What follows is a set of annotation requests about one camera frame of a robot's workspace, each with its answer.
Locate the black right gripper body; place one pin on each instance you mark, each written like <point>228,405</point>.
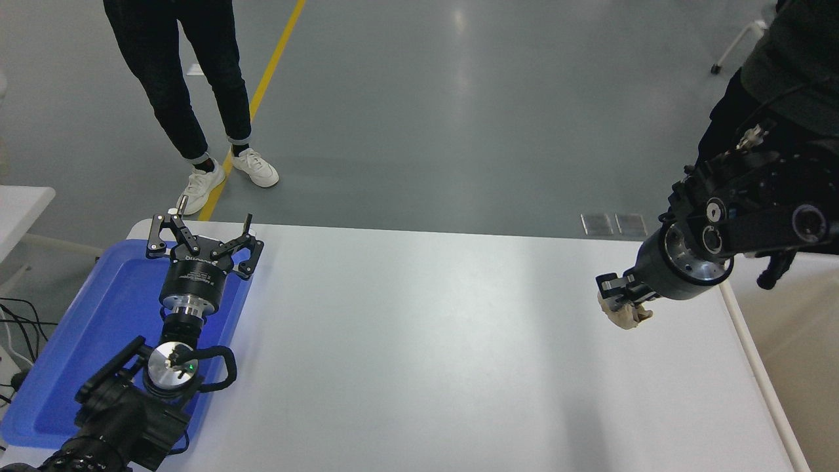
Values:
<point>659,278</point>

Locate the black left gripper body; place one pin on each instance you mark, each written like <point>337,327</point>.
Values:
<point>196,272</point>

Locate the tan paper ball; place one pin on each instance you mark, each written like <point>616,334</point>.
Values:
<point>623,316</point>

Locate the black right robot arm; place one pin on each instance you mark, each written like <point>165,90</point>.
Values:
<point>754,196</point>

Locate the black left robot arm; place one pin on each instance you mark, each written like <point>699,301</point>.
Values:
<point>118,419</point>

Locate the metal floor plate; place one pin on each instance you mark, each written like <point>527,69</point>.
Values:
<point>597,224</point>
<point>631,224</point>

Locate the blue plastic tray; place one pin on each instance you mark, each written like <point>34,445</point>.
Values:
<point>111,314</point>

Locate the white side table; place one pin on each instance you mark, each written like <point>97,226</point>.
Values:
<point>19,210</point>

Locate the person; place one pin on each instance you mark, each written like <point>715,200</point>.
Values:
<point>799,52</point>
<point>170,72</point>

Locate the large pale bin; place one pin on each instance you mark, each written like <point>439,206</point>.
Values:
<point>799,367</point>

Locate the white chair leg with caster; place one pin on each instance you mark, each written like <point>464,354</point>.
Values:
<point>737,46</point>

